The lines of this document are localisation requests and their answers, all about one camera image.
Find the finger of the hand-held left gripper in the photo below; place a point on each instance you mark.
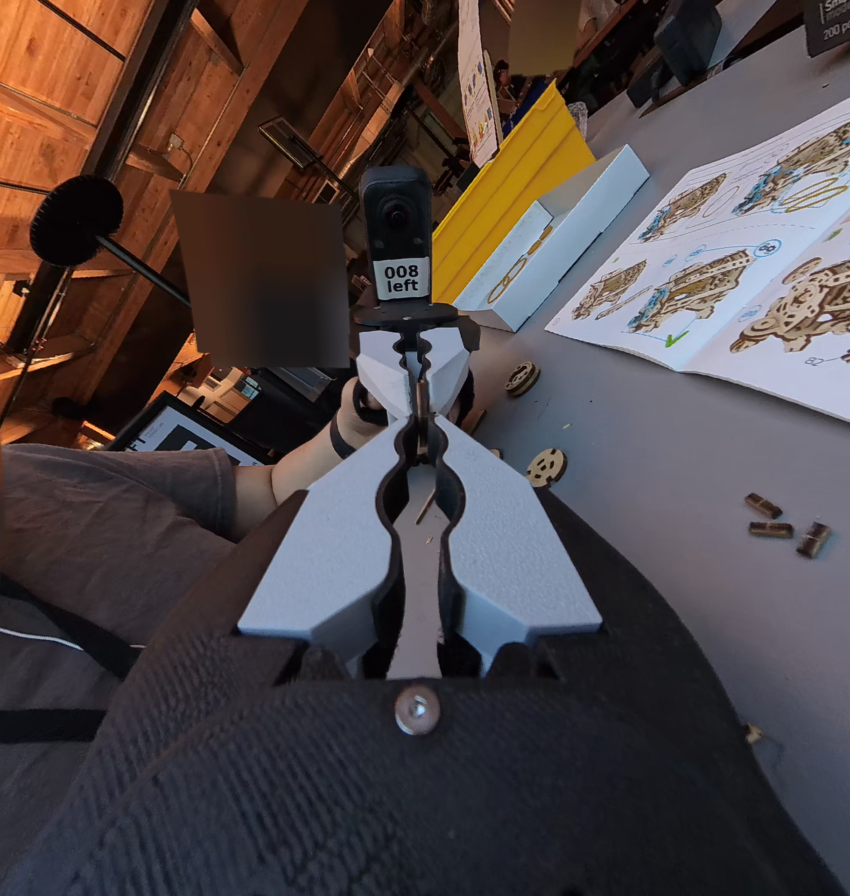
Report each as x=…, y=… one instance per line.
x=446, y=364
x=379, y=374

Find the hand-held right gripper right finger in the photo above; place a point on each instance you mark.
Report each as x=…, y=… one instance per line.
x=530, y=560

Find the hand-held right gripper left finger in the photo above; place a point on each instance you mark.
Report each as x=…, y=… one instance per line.
x=313, y=560

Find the small wooden wheel disc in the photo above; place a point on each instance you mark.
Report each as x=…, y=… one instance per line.
x=420, y=409

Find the person's left forearm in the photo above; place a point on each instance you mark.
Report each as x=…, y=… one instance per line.
x=292, y=469

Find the grey desk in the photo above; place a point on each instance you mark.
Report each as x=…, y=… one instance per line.
x=677, y=560

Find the person's left hand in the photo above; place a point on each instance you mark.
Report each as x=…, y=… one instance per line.
x=367, y=404

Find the small wooden strip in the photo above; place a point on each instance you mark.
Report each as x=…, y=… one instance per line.
x=474, y=421

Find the black wrist band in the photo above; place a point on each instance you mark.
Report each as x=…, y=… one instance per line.
x=337, y=439

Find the ridged wooden wheel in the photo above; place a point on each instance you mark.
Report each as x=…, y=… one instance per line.
x=523, y=379

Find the slotted wooden disc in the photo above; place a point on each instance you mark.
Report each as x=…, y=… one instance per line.
x=547, y=467

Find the yellow plastic bin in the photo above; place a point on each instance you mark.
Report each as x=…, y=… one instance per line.
x=509, y=189

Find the hanging black screen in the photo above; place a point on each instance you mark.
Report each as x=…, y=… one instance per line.
x=288, y=140

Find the standing instruction sheet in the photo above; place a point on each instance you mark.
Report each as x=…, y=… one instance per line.
x=477, y=84

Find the framed marker sign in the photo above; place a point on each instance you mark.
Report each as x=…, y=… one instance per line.
x=180, y=434

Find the person's t-shirt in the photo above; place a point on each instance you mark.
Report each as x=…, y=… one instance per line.
x=117, y=532

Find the white cardboard box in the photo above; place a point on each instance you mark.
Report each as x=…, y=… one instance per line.
x=607, y=182

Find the small wooden peg piece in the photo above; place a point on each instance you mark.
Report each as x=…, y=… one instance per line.
x=771, y=530
x=763, y=506
x=814, y=540

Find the small wooden scrap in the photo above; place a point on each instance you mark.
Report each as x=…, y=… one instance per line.
x=752, y=733

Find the instruction booklet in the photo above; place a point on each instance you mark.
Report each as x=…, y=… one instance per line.
x=747, y=329

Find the black round-head stand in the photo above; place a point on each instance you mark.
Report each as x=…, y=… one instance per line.
x=75, y=217

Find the dark blocky object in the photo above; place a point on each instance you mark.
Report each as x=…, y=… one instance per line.
x=687, y=38

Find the black cardboard box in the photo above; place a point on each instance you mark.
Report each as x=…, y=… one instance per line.
x=838, y=24

